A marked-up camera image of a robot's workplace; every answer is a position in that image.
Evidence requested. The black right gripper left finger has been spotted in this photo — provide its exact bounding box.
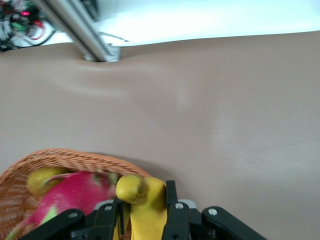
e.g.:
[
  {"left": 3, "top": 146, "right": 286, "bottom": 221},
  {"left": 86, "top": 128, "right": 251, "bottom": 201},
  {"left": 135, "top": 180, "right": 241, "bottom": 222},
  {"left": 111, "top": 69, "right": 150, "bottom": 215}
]
[{"left": 19, "top": 197, "right": 126, "bottom": 240}]

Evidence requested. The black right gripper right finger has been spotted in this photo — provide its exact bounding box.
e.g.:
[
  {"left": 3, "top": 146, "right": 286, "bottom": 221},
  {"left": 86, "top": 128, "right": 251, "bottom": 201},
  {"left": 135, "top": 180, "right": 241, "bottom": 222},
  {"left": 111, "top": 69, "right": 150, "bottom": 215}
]
[{"left": 162, "top": 179, "right": 268, "bottom": 240}]

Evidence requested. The yellow banana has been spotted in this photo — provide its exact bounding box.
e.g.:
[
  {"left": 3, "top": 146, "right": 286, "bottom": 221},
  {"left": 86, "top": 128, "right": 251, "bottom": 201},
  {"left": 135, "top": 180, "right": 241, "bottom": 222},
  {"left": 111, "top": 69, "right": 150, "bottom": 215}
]
[{"left": 113, "top": 174, "right": 169, "bottom": 240}]

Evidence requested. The pink dragon fruit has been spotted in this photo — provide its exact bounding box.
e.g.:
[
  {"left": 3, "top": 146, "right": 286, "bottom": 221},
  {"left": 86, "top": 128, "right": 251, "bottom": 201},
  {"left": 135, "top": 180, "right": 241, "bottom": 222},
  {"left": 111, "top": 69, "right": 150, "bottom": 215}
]
[{"left": 7, "top": 169, "right": 119, "bottom": 240}]

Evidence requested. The brown wicker basket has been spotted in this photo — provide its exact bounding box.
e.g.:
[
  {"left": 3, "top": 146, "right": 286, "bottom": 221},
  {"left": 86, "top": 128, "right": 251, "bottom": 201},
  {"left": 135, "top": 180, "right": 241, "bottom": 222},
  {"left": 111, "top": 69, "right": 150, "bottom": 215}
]
[{"left": 0, "top": 148, "right": 154, "bottom": 240}]

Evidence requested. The brown table mat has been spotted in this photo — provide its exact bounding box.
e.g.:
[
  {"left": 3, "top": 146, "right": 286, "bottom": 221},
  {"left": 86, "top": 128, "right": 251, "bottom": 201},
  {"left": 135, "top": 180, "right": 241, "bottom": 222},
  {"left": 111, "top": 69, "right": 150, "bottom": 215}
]
[{"left": 0, "top": 29, "right": 320, "bottom": 240}]

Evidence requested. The aluminium camera post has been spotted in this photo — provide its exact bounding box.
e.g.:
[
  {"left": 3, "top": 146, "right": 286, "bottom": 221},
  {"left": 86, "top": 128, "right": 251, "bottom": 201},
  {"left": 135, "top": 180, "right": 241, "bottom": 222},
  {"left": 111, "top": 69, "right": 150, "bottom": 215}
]
[{"left": 34, "top": 0, "right": 121, "bottom": 63}]

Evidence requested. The red cable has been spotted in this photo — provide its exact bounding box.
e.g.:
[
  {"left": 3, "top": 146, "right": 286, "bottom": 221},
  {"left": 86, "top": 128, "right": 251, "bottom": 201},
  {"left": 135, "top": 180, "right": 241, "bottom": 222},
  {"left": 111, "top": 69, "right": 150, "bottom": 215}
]
[{"left": 29, "top": 19, "right": 55, "bottom": 41}]

